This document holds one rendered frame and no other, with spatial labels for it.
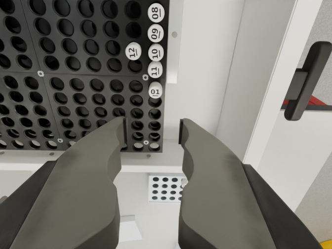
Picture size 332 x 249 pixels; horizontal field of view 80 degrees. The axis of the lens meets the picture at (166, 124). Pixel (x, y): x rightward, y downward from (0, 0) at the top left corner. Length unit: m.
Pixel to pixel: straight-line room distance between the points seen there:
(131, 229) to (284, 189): 0.40
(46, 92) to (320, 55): 0.24
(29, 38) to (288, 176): 0.52
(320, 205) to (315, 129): 1.86
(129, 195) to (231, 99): 0.35
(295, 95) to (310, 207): 2.09
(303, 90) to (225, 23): 0.11
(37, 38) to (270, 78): 0.19
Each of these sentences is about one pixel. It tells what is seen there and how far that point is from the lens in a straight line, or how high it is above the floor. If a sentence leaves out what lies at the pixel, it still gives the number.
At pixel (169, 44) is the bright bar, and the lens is 0.23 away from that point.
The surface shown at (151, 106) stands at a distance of 0.20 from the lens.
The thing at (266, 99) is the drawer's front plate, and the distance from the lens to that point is 0.19.
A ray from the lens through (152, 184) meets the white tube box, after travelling 0.43.
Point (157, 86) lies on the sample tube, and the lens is 0.18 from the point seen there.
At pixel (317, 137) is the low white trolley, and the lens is 0.50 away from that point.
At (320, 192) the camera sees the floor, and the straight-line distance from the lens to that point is 2.17.
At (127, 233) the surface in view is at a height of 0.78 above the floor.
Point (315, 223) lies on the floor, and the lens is 2.54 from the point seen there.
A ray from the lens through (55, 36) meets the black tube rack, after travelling 0.20.
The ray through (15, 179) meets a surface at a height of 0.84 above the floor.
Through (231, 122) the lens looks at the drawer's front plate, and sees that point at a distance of 0.25.
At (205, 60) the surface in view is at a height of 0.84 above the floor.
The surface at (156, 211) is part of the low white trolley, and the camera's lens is 0.56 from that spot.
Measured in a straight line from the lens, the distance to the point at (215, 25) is 0.25.
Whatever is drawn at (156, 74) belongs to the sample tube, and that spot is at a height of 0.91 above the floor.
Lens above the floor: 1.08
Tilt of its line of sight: 58 degrees down
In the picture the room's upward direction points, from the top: 178 degrees clockwise
